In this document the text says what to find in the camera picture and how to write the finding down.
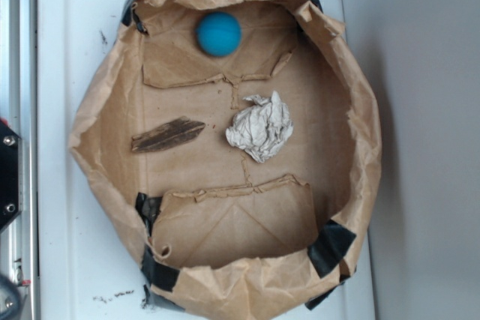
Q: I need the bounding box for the dark wood chip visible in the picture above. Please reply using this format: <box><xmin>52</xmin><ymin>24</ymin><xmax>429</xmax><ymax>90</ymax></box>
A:
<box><xmin>131</xmin><ymin>116</ymin><xmax>206</xmax><ymax>153</ymax></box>

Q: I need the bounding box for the brown paper bag tray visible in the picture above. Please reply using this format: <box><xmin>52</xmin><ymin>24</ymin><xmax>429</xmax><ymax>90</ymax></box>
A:
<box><xmin>69</xmin><ymin>0</ymin><xmax>382</xmax><ymax>319</ymax></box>

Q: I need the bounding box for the crumpled white paper ball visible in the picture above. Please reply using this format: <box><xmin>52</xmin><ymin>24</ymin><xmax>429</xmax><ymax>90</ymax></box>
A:
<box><xmin>225</xmin><ymin>91</ymin><xmax>294</xmax><ymax>163</ymax></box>

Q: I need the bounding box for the blue rubber ball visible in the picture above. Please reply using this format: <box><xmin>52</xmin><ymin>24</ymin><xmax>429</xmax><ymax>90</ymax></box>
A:
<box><xmin>195</xmin><ymin>12</ymin><xmax>242</xmax><ymax>57</ymax></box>

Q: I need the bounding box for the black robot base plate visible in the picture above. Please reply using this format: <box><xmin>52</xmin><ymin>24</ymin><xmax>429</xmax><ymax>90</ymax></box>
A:
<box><xmin>0</xmin><ymin>118</ymin><xmax>23</xmax><ymax>233</ymax></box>

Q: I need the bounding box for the aluminium frame rail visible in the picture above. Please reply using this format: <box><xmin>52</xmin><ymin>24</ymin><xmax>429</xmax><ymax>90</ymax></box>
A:
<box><xmin>1</xmin><ymin>0</ymin><xmax>41</xmax><ymax>319</ymax></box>

